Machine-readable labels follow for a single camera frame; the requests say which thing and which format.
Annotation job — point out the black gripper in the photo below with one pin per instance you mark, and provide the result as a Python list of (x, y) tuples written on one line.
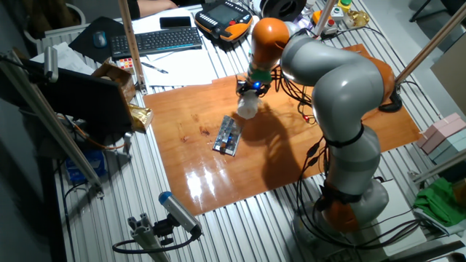
[(255, 88)]

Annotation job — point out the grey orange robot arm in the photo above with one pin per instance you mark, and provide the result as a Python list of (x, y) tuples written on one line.
[(338, 87)]

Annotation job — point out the person's bare forearm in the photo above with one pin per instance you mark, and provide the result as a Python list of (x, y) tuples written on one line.
[(156, 7)]

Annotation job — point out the silver rectangular foil pack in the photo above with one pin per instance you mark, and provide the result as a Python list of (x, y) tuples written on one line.
[(227, 136)]

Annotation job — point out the printed white paper sheet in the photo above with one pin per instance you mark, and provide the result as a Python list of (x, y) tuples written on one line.
[(182, 69)]

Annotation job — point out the orange black teach pendant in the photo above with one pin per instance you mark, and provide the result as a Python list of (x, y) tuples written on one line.
[(222, 16)]

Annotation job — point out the black filament spool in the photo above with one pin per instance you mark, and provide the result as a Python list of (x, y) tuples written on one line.
[(269, 11)]

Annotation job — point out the orange wooden board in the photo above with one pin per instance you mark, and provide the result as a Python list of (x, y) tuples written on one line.
[(204, 174)]

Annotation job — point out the grey box with red button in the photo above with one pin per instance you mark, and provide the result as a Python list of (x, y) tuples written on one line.
[(330, 26)]

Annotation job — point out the black pen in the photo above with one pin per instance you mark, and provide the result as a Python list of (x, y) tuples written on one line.
[(154, 67)]

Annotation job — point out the black smartphone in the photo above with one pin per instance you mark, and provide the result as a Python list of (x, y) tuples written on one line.
[(174, 22)]

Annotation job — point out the black computer keyboard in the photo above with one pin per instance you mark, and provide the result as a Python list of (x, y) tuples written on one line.
[(156, 41)]

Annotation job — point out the grey box with green button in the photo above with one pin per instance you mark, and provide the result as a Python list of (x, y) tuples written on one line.
[(337, 14)]

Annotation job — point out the gold foil bag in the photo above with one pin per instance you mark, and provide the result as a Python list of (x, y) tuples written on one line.
[(142, 118)]

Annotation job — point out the yellow box with green button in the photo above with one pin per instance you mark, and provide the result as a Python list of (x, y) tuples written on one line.
[(344, 5)]

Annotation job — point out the crumpled gold wrapper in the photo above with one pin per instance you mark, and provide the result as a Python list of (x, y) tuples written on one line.
[(356, 19)]

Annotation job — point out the colourful puzzle cube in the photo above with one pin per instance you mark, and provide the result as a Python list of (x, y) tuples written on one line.
[(125, 63)]

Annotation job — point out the brown cardboard box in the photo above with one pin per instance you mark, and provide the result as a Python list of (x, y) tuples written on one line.
[(120, 78)]

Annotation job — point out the blue grey computer mouse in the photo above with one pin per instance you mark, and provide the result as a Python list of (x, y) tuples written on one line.
[(99, 39)]

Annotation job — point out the black flat monitor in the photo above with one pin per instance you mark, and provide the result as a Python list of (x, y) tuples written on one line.
[(80, 102)]

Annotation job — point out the black mouse pad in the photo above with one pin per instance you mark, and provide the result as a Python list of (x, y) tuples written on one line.
[(82, 43)]

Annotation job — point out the blue plastic pack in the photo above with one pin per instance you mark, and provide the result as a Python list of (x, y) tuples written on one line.
[(85, 165)]

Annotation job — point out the white paper stack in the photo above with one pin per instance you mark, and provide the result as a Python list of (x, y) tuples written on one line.
[(69, 58)]

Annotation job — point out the white round bin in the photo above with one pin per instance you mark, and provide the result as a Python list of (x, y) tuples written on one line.
[(78, 11)]

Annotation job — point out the pink box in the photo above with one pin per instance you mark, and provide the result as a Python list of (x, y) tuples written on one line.
[(442, 131)]

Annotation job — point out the beige flat panel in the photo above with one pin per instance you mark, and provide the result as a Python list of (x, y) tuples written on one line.
[(451, 72)]

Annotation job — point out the aluminium profile bar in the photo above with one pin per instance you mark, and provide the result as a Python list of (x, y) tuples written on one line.
[(437, 167)]

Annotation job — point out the pale teal box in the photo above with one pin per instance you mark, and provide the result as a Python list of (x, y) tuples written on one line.
[(451, 147)]

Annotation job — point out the green cloth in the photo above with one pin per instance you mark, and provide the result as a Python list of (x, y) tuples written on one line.
[(437, 200)]

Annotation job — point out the short aluminium frame post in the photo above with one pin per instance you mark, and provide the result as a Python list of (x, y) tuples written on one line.
[(325, 14)]

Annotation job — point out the copper coloured frame post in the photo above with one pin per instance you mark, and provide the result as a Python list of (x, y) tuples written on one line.
[(437, 36), (131, 43)]

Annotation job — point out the silver camera with blue end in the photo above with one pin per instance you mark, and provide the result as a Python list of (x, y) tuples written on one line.
[(178, 211)]

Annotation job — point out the aluminium profile camera mount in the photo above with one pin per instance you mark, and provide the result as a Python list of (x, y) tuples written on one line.
[(143, 233)]

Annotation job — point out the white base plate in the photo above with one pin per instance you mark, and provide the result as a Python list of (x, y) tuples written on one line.
[(400, 218)]

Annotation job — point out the long aluminium frame beam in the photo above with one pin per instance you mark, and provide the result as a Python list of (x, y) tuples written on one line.
[(54, 127)]

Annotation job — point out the silver depth camera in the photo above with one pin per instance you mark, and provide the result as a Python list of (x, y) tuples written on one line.
[(51, 63)]

